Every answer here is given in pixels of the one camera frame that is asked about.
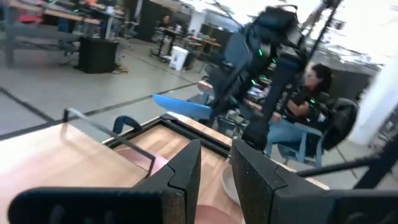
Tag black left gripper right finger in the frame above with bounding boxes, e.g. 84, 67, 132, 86
230, 139, 398, 224

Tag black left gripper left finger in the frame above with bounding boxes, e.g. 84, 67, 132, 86
7, 139, 202, 224

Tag beige plate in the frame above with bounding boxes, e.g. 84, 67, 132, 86
221, 164, 242, 207

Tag pink plate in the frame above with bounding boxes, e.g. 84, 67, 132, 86
114, 145, 169, 175

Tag terracotta brown plate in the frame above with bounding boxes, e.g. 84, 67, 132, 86
195, 204, 245, 224

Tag dark blue-green plate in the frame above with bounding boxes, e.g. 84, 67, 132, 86
151, 93, 213, 121

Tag blue-grey chair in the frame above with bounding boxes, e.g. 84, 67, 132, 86
266, 123, 326, 169

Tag white bin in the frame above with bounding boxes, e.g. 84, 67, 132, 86
169, 45, 190, 72

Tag dark background desk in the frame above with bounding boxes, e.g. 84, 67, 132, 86
150, 26, 223, 63

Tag seated person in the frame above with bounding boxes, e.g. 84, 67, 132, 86
247, 63, 335, 156

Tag distant person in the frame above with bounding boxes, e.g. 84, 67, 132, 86
157, 14, 172, 29

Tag black jacket on chair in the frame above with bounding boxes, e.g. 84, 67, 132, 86
322, 97, 360, 152

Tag black cabinet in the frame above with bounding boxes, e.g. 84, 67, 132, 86
73, 36, 119, 75

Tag wooden workbench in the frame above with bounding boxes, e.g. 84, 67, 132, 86
0, 0, 127, 68

